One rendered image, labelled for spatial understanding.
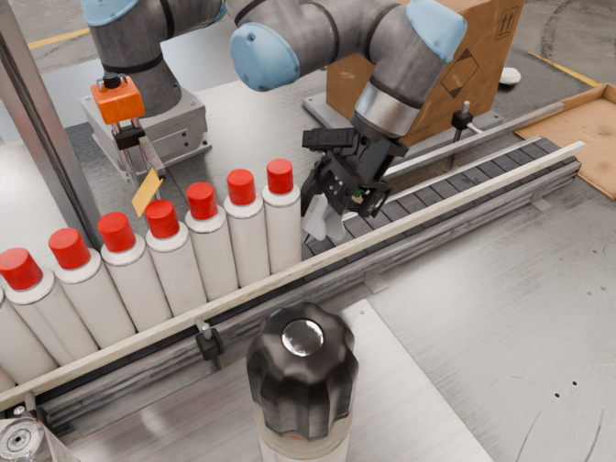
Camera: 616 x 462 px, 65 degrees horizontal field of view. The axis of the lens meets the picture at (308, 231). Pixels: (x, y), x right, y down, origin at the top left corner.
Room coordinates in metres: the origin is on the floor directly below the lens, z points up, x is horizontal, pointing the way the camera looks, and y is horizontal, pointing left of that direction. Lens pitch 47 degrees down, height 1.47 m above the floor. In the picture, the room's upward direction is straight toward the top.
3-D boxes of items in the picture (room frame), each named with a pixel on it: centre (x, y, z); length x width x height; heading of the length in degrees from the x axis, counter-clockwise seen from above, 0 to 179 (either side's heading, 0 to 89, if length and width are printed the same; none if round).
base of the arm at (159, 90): (0.88, 0.34, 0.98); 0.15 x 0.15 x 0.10
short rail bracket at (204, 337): (0.33, 0.13, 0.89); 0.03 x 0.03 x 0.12; 30
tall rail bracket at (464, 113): (0.75, -0.30, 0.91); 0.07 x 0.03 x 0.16; 30
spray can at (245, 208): (0.45, 0.08, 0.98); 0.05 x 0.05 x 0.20
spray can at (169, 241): (0.40, 0.17, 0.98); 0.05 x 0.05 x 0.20
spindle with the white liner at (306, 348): (0.17, 0.00, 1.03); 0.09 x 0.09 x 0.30
